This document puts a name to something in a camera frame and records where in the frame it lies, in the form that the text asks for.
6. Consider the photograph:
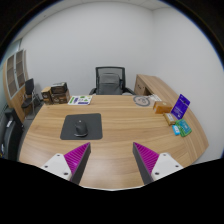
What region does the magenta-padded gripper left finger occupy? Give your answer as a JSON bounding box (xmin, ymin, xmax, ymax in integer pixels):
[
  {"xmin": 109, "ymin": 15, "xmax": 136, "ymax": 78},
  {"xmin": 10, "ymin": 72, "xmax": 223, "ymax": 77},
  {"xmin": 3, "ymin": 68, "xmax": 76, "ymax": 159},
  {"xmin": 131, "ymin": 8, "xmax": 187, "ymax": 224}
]
[{"xmin": 40, "ymin": 142, "xmax": 92, "ymax": 186}]

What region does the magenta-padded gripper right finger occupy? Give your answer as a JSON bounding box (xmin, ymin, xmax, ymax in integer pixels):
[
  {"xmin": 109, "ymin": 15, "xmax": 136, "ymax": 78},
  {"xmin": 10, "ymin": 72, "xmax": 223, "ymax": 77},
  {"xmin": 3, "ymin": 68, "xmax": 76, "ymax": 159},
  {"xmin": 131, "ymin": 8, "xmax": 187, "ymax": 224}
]
[{"xmin": 132, "ymin": 142, "xmax": 184, "ymax": 186}]

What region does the dark grey computer mouse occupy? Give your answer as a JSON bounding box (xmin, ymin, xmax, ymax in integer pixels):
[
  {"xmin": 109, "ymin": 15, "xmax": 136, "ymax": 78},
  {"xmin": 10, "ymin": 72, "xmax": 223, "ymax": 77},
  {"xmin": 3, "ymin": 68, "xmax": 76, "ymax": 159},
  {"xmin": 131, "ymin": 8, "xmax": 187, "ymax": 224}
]
[{"xmin": 73, "ymin": 119, "xmax": 90, "ymax": 138}]

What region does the dark grey mouse pad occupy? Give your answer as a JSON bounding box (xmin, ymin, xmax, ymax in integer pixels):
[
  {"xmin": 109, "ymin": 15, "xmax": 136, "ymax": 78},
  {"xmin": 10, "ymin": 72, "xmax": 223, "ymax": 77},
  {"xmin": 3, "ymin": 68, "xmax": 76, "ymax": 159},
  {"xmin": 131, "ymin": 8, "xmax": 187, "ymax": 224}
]
[{"xmin": 59, "ymin": 112, "xmax": 104, "ymax": 141}]

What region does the small blue box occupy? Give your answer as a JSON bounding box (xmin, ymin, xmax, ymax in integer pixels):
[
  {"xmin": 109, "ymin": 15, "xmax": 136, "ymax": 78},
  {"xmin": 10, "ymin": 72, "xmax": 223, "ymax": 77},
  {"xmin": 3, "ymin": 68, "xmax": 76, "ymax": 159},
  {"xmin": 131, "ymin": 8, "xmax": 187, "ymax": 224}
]
[{"xmin": 171, "ymin": 124, "xmax": 181, "ymax": 137}]

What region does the green package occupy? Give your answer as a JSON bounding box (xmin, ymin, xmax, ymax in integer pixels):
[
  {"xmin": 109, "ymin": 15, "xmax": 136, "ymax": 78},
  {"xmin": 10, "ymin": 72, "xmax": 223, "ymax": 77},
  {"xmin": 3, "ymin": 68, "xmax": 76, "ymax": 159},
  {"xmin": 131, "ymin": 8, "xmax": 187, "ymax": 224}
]
[{"xmin": 175, "ymin": 118, "xmax": 193, "ymax": 138}]

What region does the orange-brown cardboard box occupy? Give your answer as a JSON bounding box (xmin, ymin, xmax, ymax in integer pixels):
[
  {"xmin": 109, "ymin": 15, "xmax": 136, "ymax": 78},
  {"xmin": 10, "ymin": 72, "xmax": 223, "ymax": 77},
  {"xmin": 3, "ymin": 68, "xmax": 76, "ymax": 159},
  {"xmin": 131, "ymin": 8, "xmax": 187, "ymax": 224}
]
[{"xmin": 152, "ymin": 101, "xmax": 173, "ymax": 115}]

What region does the white colourful printed leaflet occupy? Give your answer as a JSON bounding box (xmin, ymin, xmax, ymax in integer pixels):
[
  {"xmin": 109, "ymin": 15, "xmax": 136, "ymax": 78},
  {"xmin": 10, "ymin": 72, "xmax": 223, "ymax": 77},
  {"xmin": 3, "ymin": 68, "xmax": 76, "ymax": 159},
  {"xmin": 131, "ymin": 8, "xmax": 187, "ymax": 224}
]
[{"xmin": 67, "ymin": 95, "xmax": 93, "ymax": 106}]

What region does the purple card package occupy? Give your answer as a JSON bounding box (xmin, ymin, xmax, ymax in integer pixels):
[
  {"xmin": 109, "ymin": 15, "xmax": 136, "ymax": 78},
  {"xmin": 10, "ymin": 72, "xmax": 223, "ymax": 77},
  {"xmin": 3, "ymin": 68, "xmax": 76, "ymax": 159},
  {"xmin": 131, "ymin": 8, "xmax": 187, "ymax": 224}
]
[{"xmin": 170, "ymin": 93, "xmax": 191, "ymax": 120}]

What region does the stack of dark boxes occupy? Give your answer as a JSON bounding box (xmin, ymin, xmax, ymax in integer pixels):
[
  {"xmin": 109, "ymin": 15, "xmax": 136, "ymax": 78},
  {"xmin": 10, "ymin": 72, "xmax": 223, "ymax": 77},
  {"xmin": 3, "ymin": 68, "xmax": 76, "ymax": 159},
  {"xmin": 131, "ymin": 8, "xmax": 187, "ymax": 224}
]
[{"xmin": 40, "ymin": 81, "xmax": 71, "ymax": 106}]

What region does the black padded armchair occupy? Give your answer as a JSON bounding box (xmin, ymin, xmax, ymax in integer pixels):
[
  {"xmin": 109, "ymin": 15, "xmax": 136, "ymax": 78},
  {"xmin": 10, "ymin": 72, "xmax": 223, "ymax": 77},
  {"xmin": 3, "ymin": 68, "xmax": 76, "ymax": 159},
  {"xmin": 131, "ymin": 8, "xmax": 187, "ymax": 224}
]
[{"xmin": 0, "ymin": 107, "xmax": 24, "ymax": 162}]

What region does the wooden side desk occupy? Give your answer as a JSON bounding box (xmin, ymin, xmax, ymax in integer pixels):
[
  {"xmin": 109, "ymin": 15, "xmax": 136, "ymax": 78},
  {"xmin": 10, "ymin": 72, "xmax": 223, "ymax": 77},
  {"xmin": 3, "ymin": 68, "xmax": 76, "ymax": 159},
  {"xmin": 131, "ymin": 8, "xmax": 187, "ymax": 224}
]
[{"xmin": 134, "ymin": 73, "xmax": 178, "ymax": 101}]

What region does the black mesh office chair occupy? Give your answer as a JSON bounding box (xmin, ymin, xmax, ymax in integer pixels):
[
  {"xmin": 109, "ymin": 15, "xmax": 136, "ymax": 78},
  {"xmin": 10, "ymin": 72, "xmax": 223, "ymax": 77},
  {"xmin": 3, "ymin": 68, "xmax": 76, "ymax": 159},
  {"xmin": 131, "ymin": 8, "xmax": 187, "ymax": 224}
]
[{"xmin": 88, "ymin": 66, "xmax": 136, "ymax": 96}]

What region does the small black chair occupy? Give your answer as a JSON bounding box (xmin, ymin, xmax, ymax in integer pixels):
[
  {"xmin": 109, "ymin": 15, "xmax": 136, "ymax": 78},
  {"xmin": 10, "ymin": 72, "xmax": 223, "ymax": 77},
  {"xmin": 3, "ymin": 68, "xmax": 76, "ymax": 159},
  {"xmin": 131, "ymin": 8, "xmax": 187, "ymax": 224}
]
[{"xmin": 20, "ymin": 78, "xmax": 42, "ymax": 116}]

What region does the wooden shelf unit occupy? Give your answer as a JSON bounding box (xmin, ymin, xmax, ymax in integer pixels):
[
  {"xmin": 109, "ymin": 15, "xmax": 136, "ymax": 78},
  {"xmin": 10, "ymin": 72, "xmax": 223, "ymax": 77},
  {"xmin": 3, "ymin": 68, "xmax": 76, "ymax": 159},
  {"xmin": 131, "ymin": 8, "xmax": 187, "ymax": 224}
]
[{"xmin": 2, "ymin": 49, "xmax": 29, "ymax": 123}]

